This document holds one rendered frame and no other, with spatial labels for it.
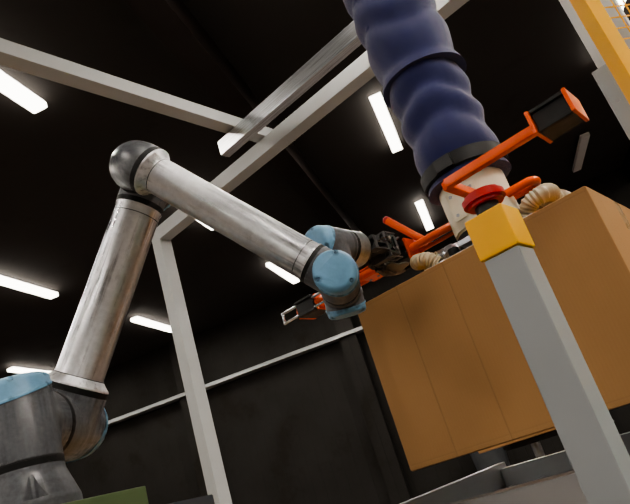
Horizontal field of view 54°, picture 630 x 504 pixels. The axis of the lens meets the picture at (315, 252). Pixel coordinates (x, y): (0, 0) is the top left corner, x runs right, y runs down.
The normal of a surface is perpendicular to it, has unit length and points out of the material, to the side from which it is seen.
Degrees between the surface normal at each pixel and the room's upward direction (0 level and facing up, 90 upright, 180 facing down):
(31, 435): 91
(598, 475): 90
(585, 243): 90
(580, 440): 90
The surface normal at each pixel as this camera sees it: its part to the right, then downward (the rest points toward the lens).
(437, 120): -0.49, -0.43
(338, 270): -0.04, -0.26
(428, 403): -0.65, -0.08
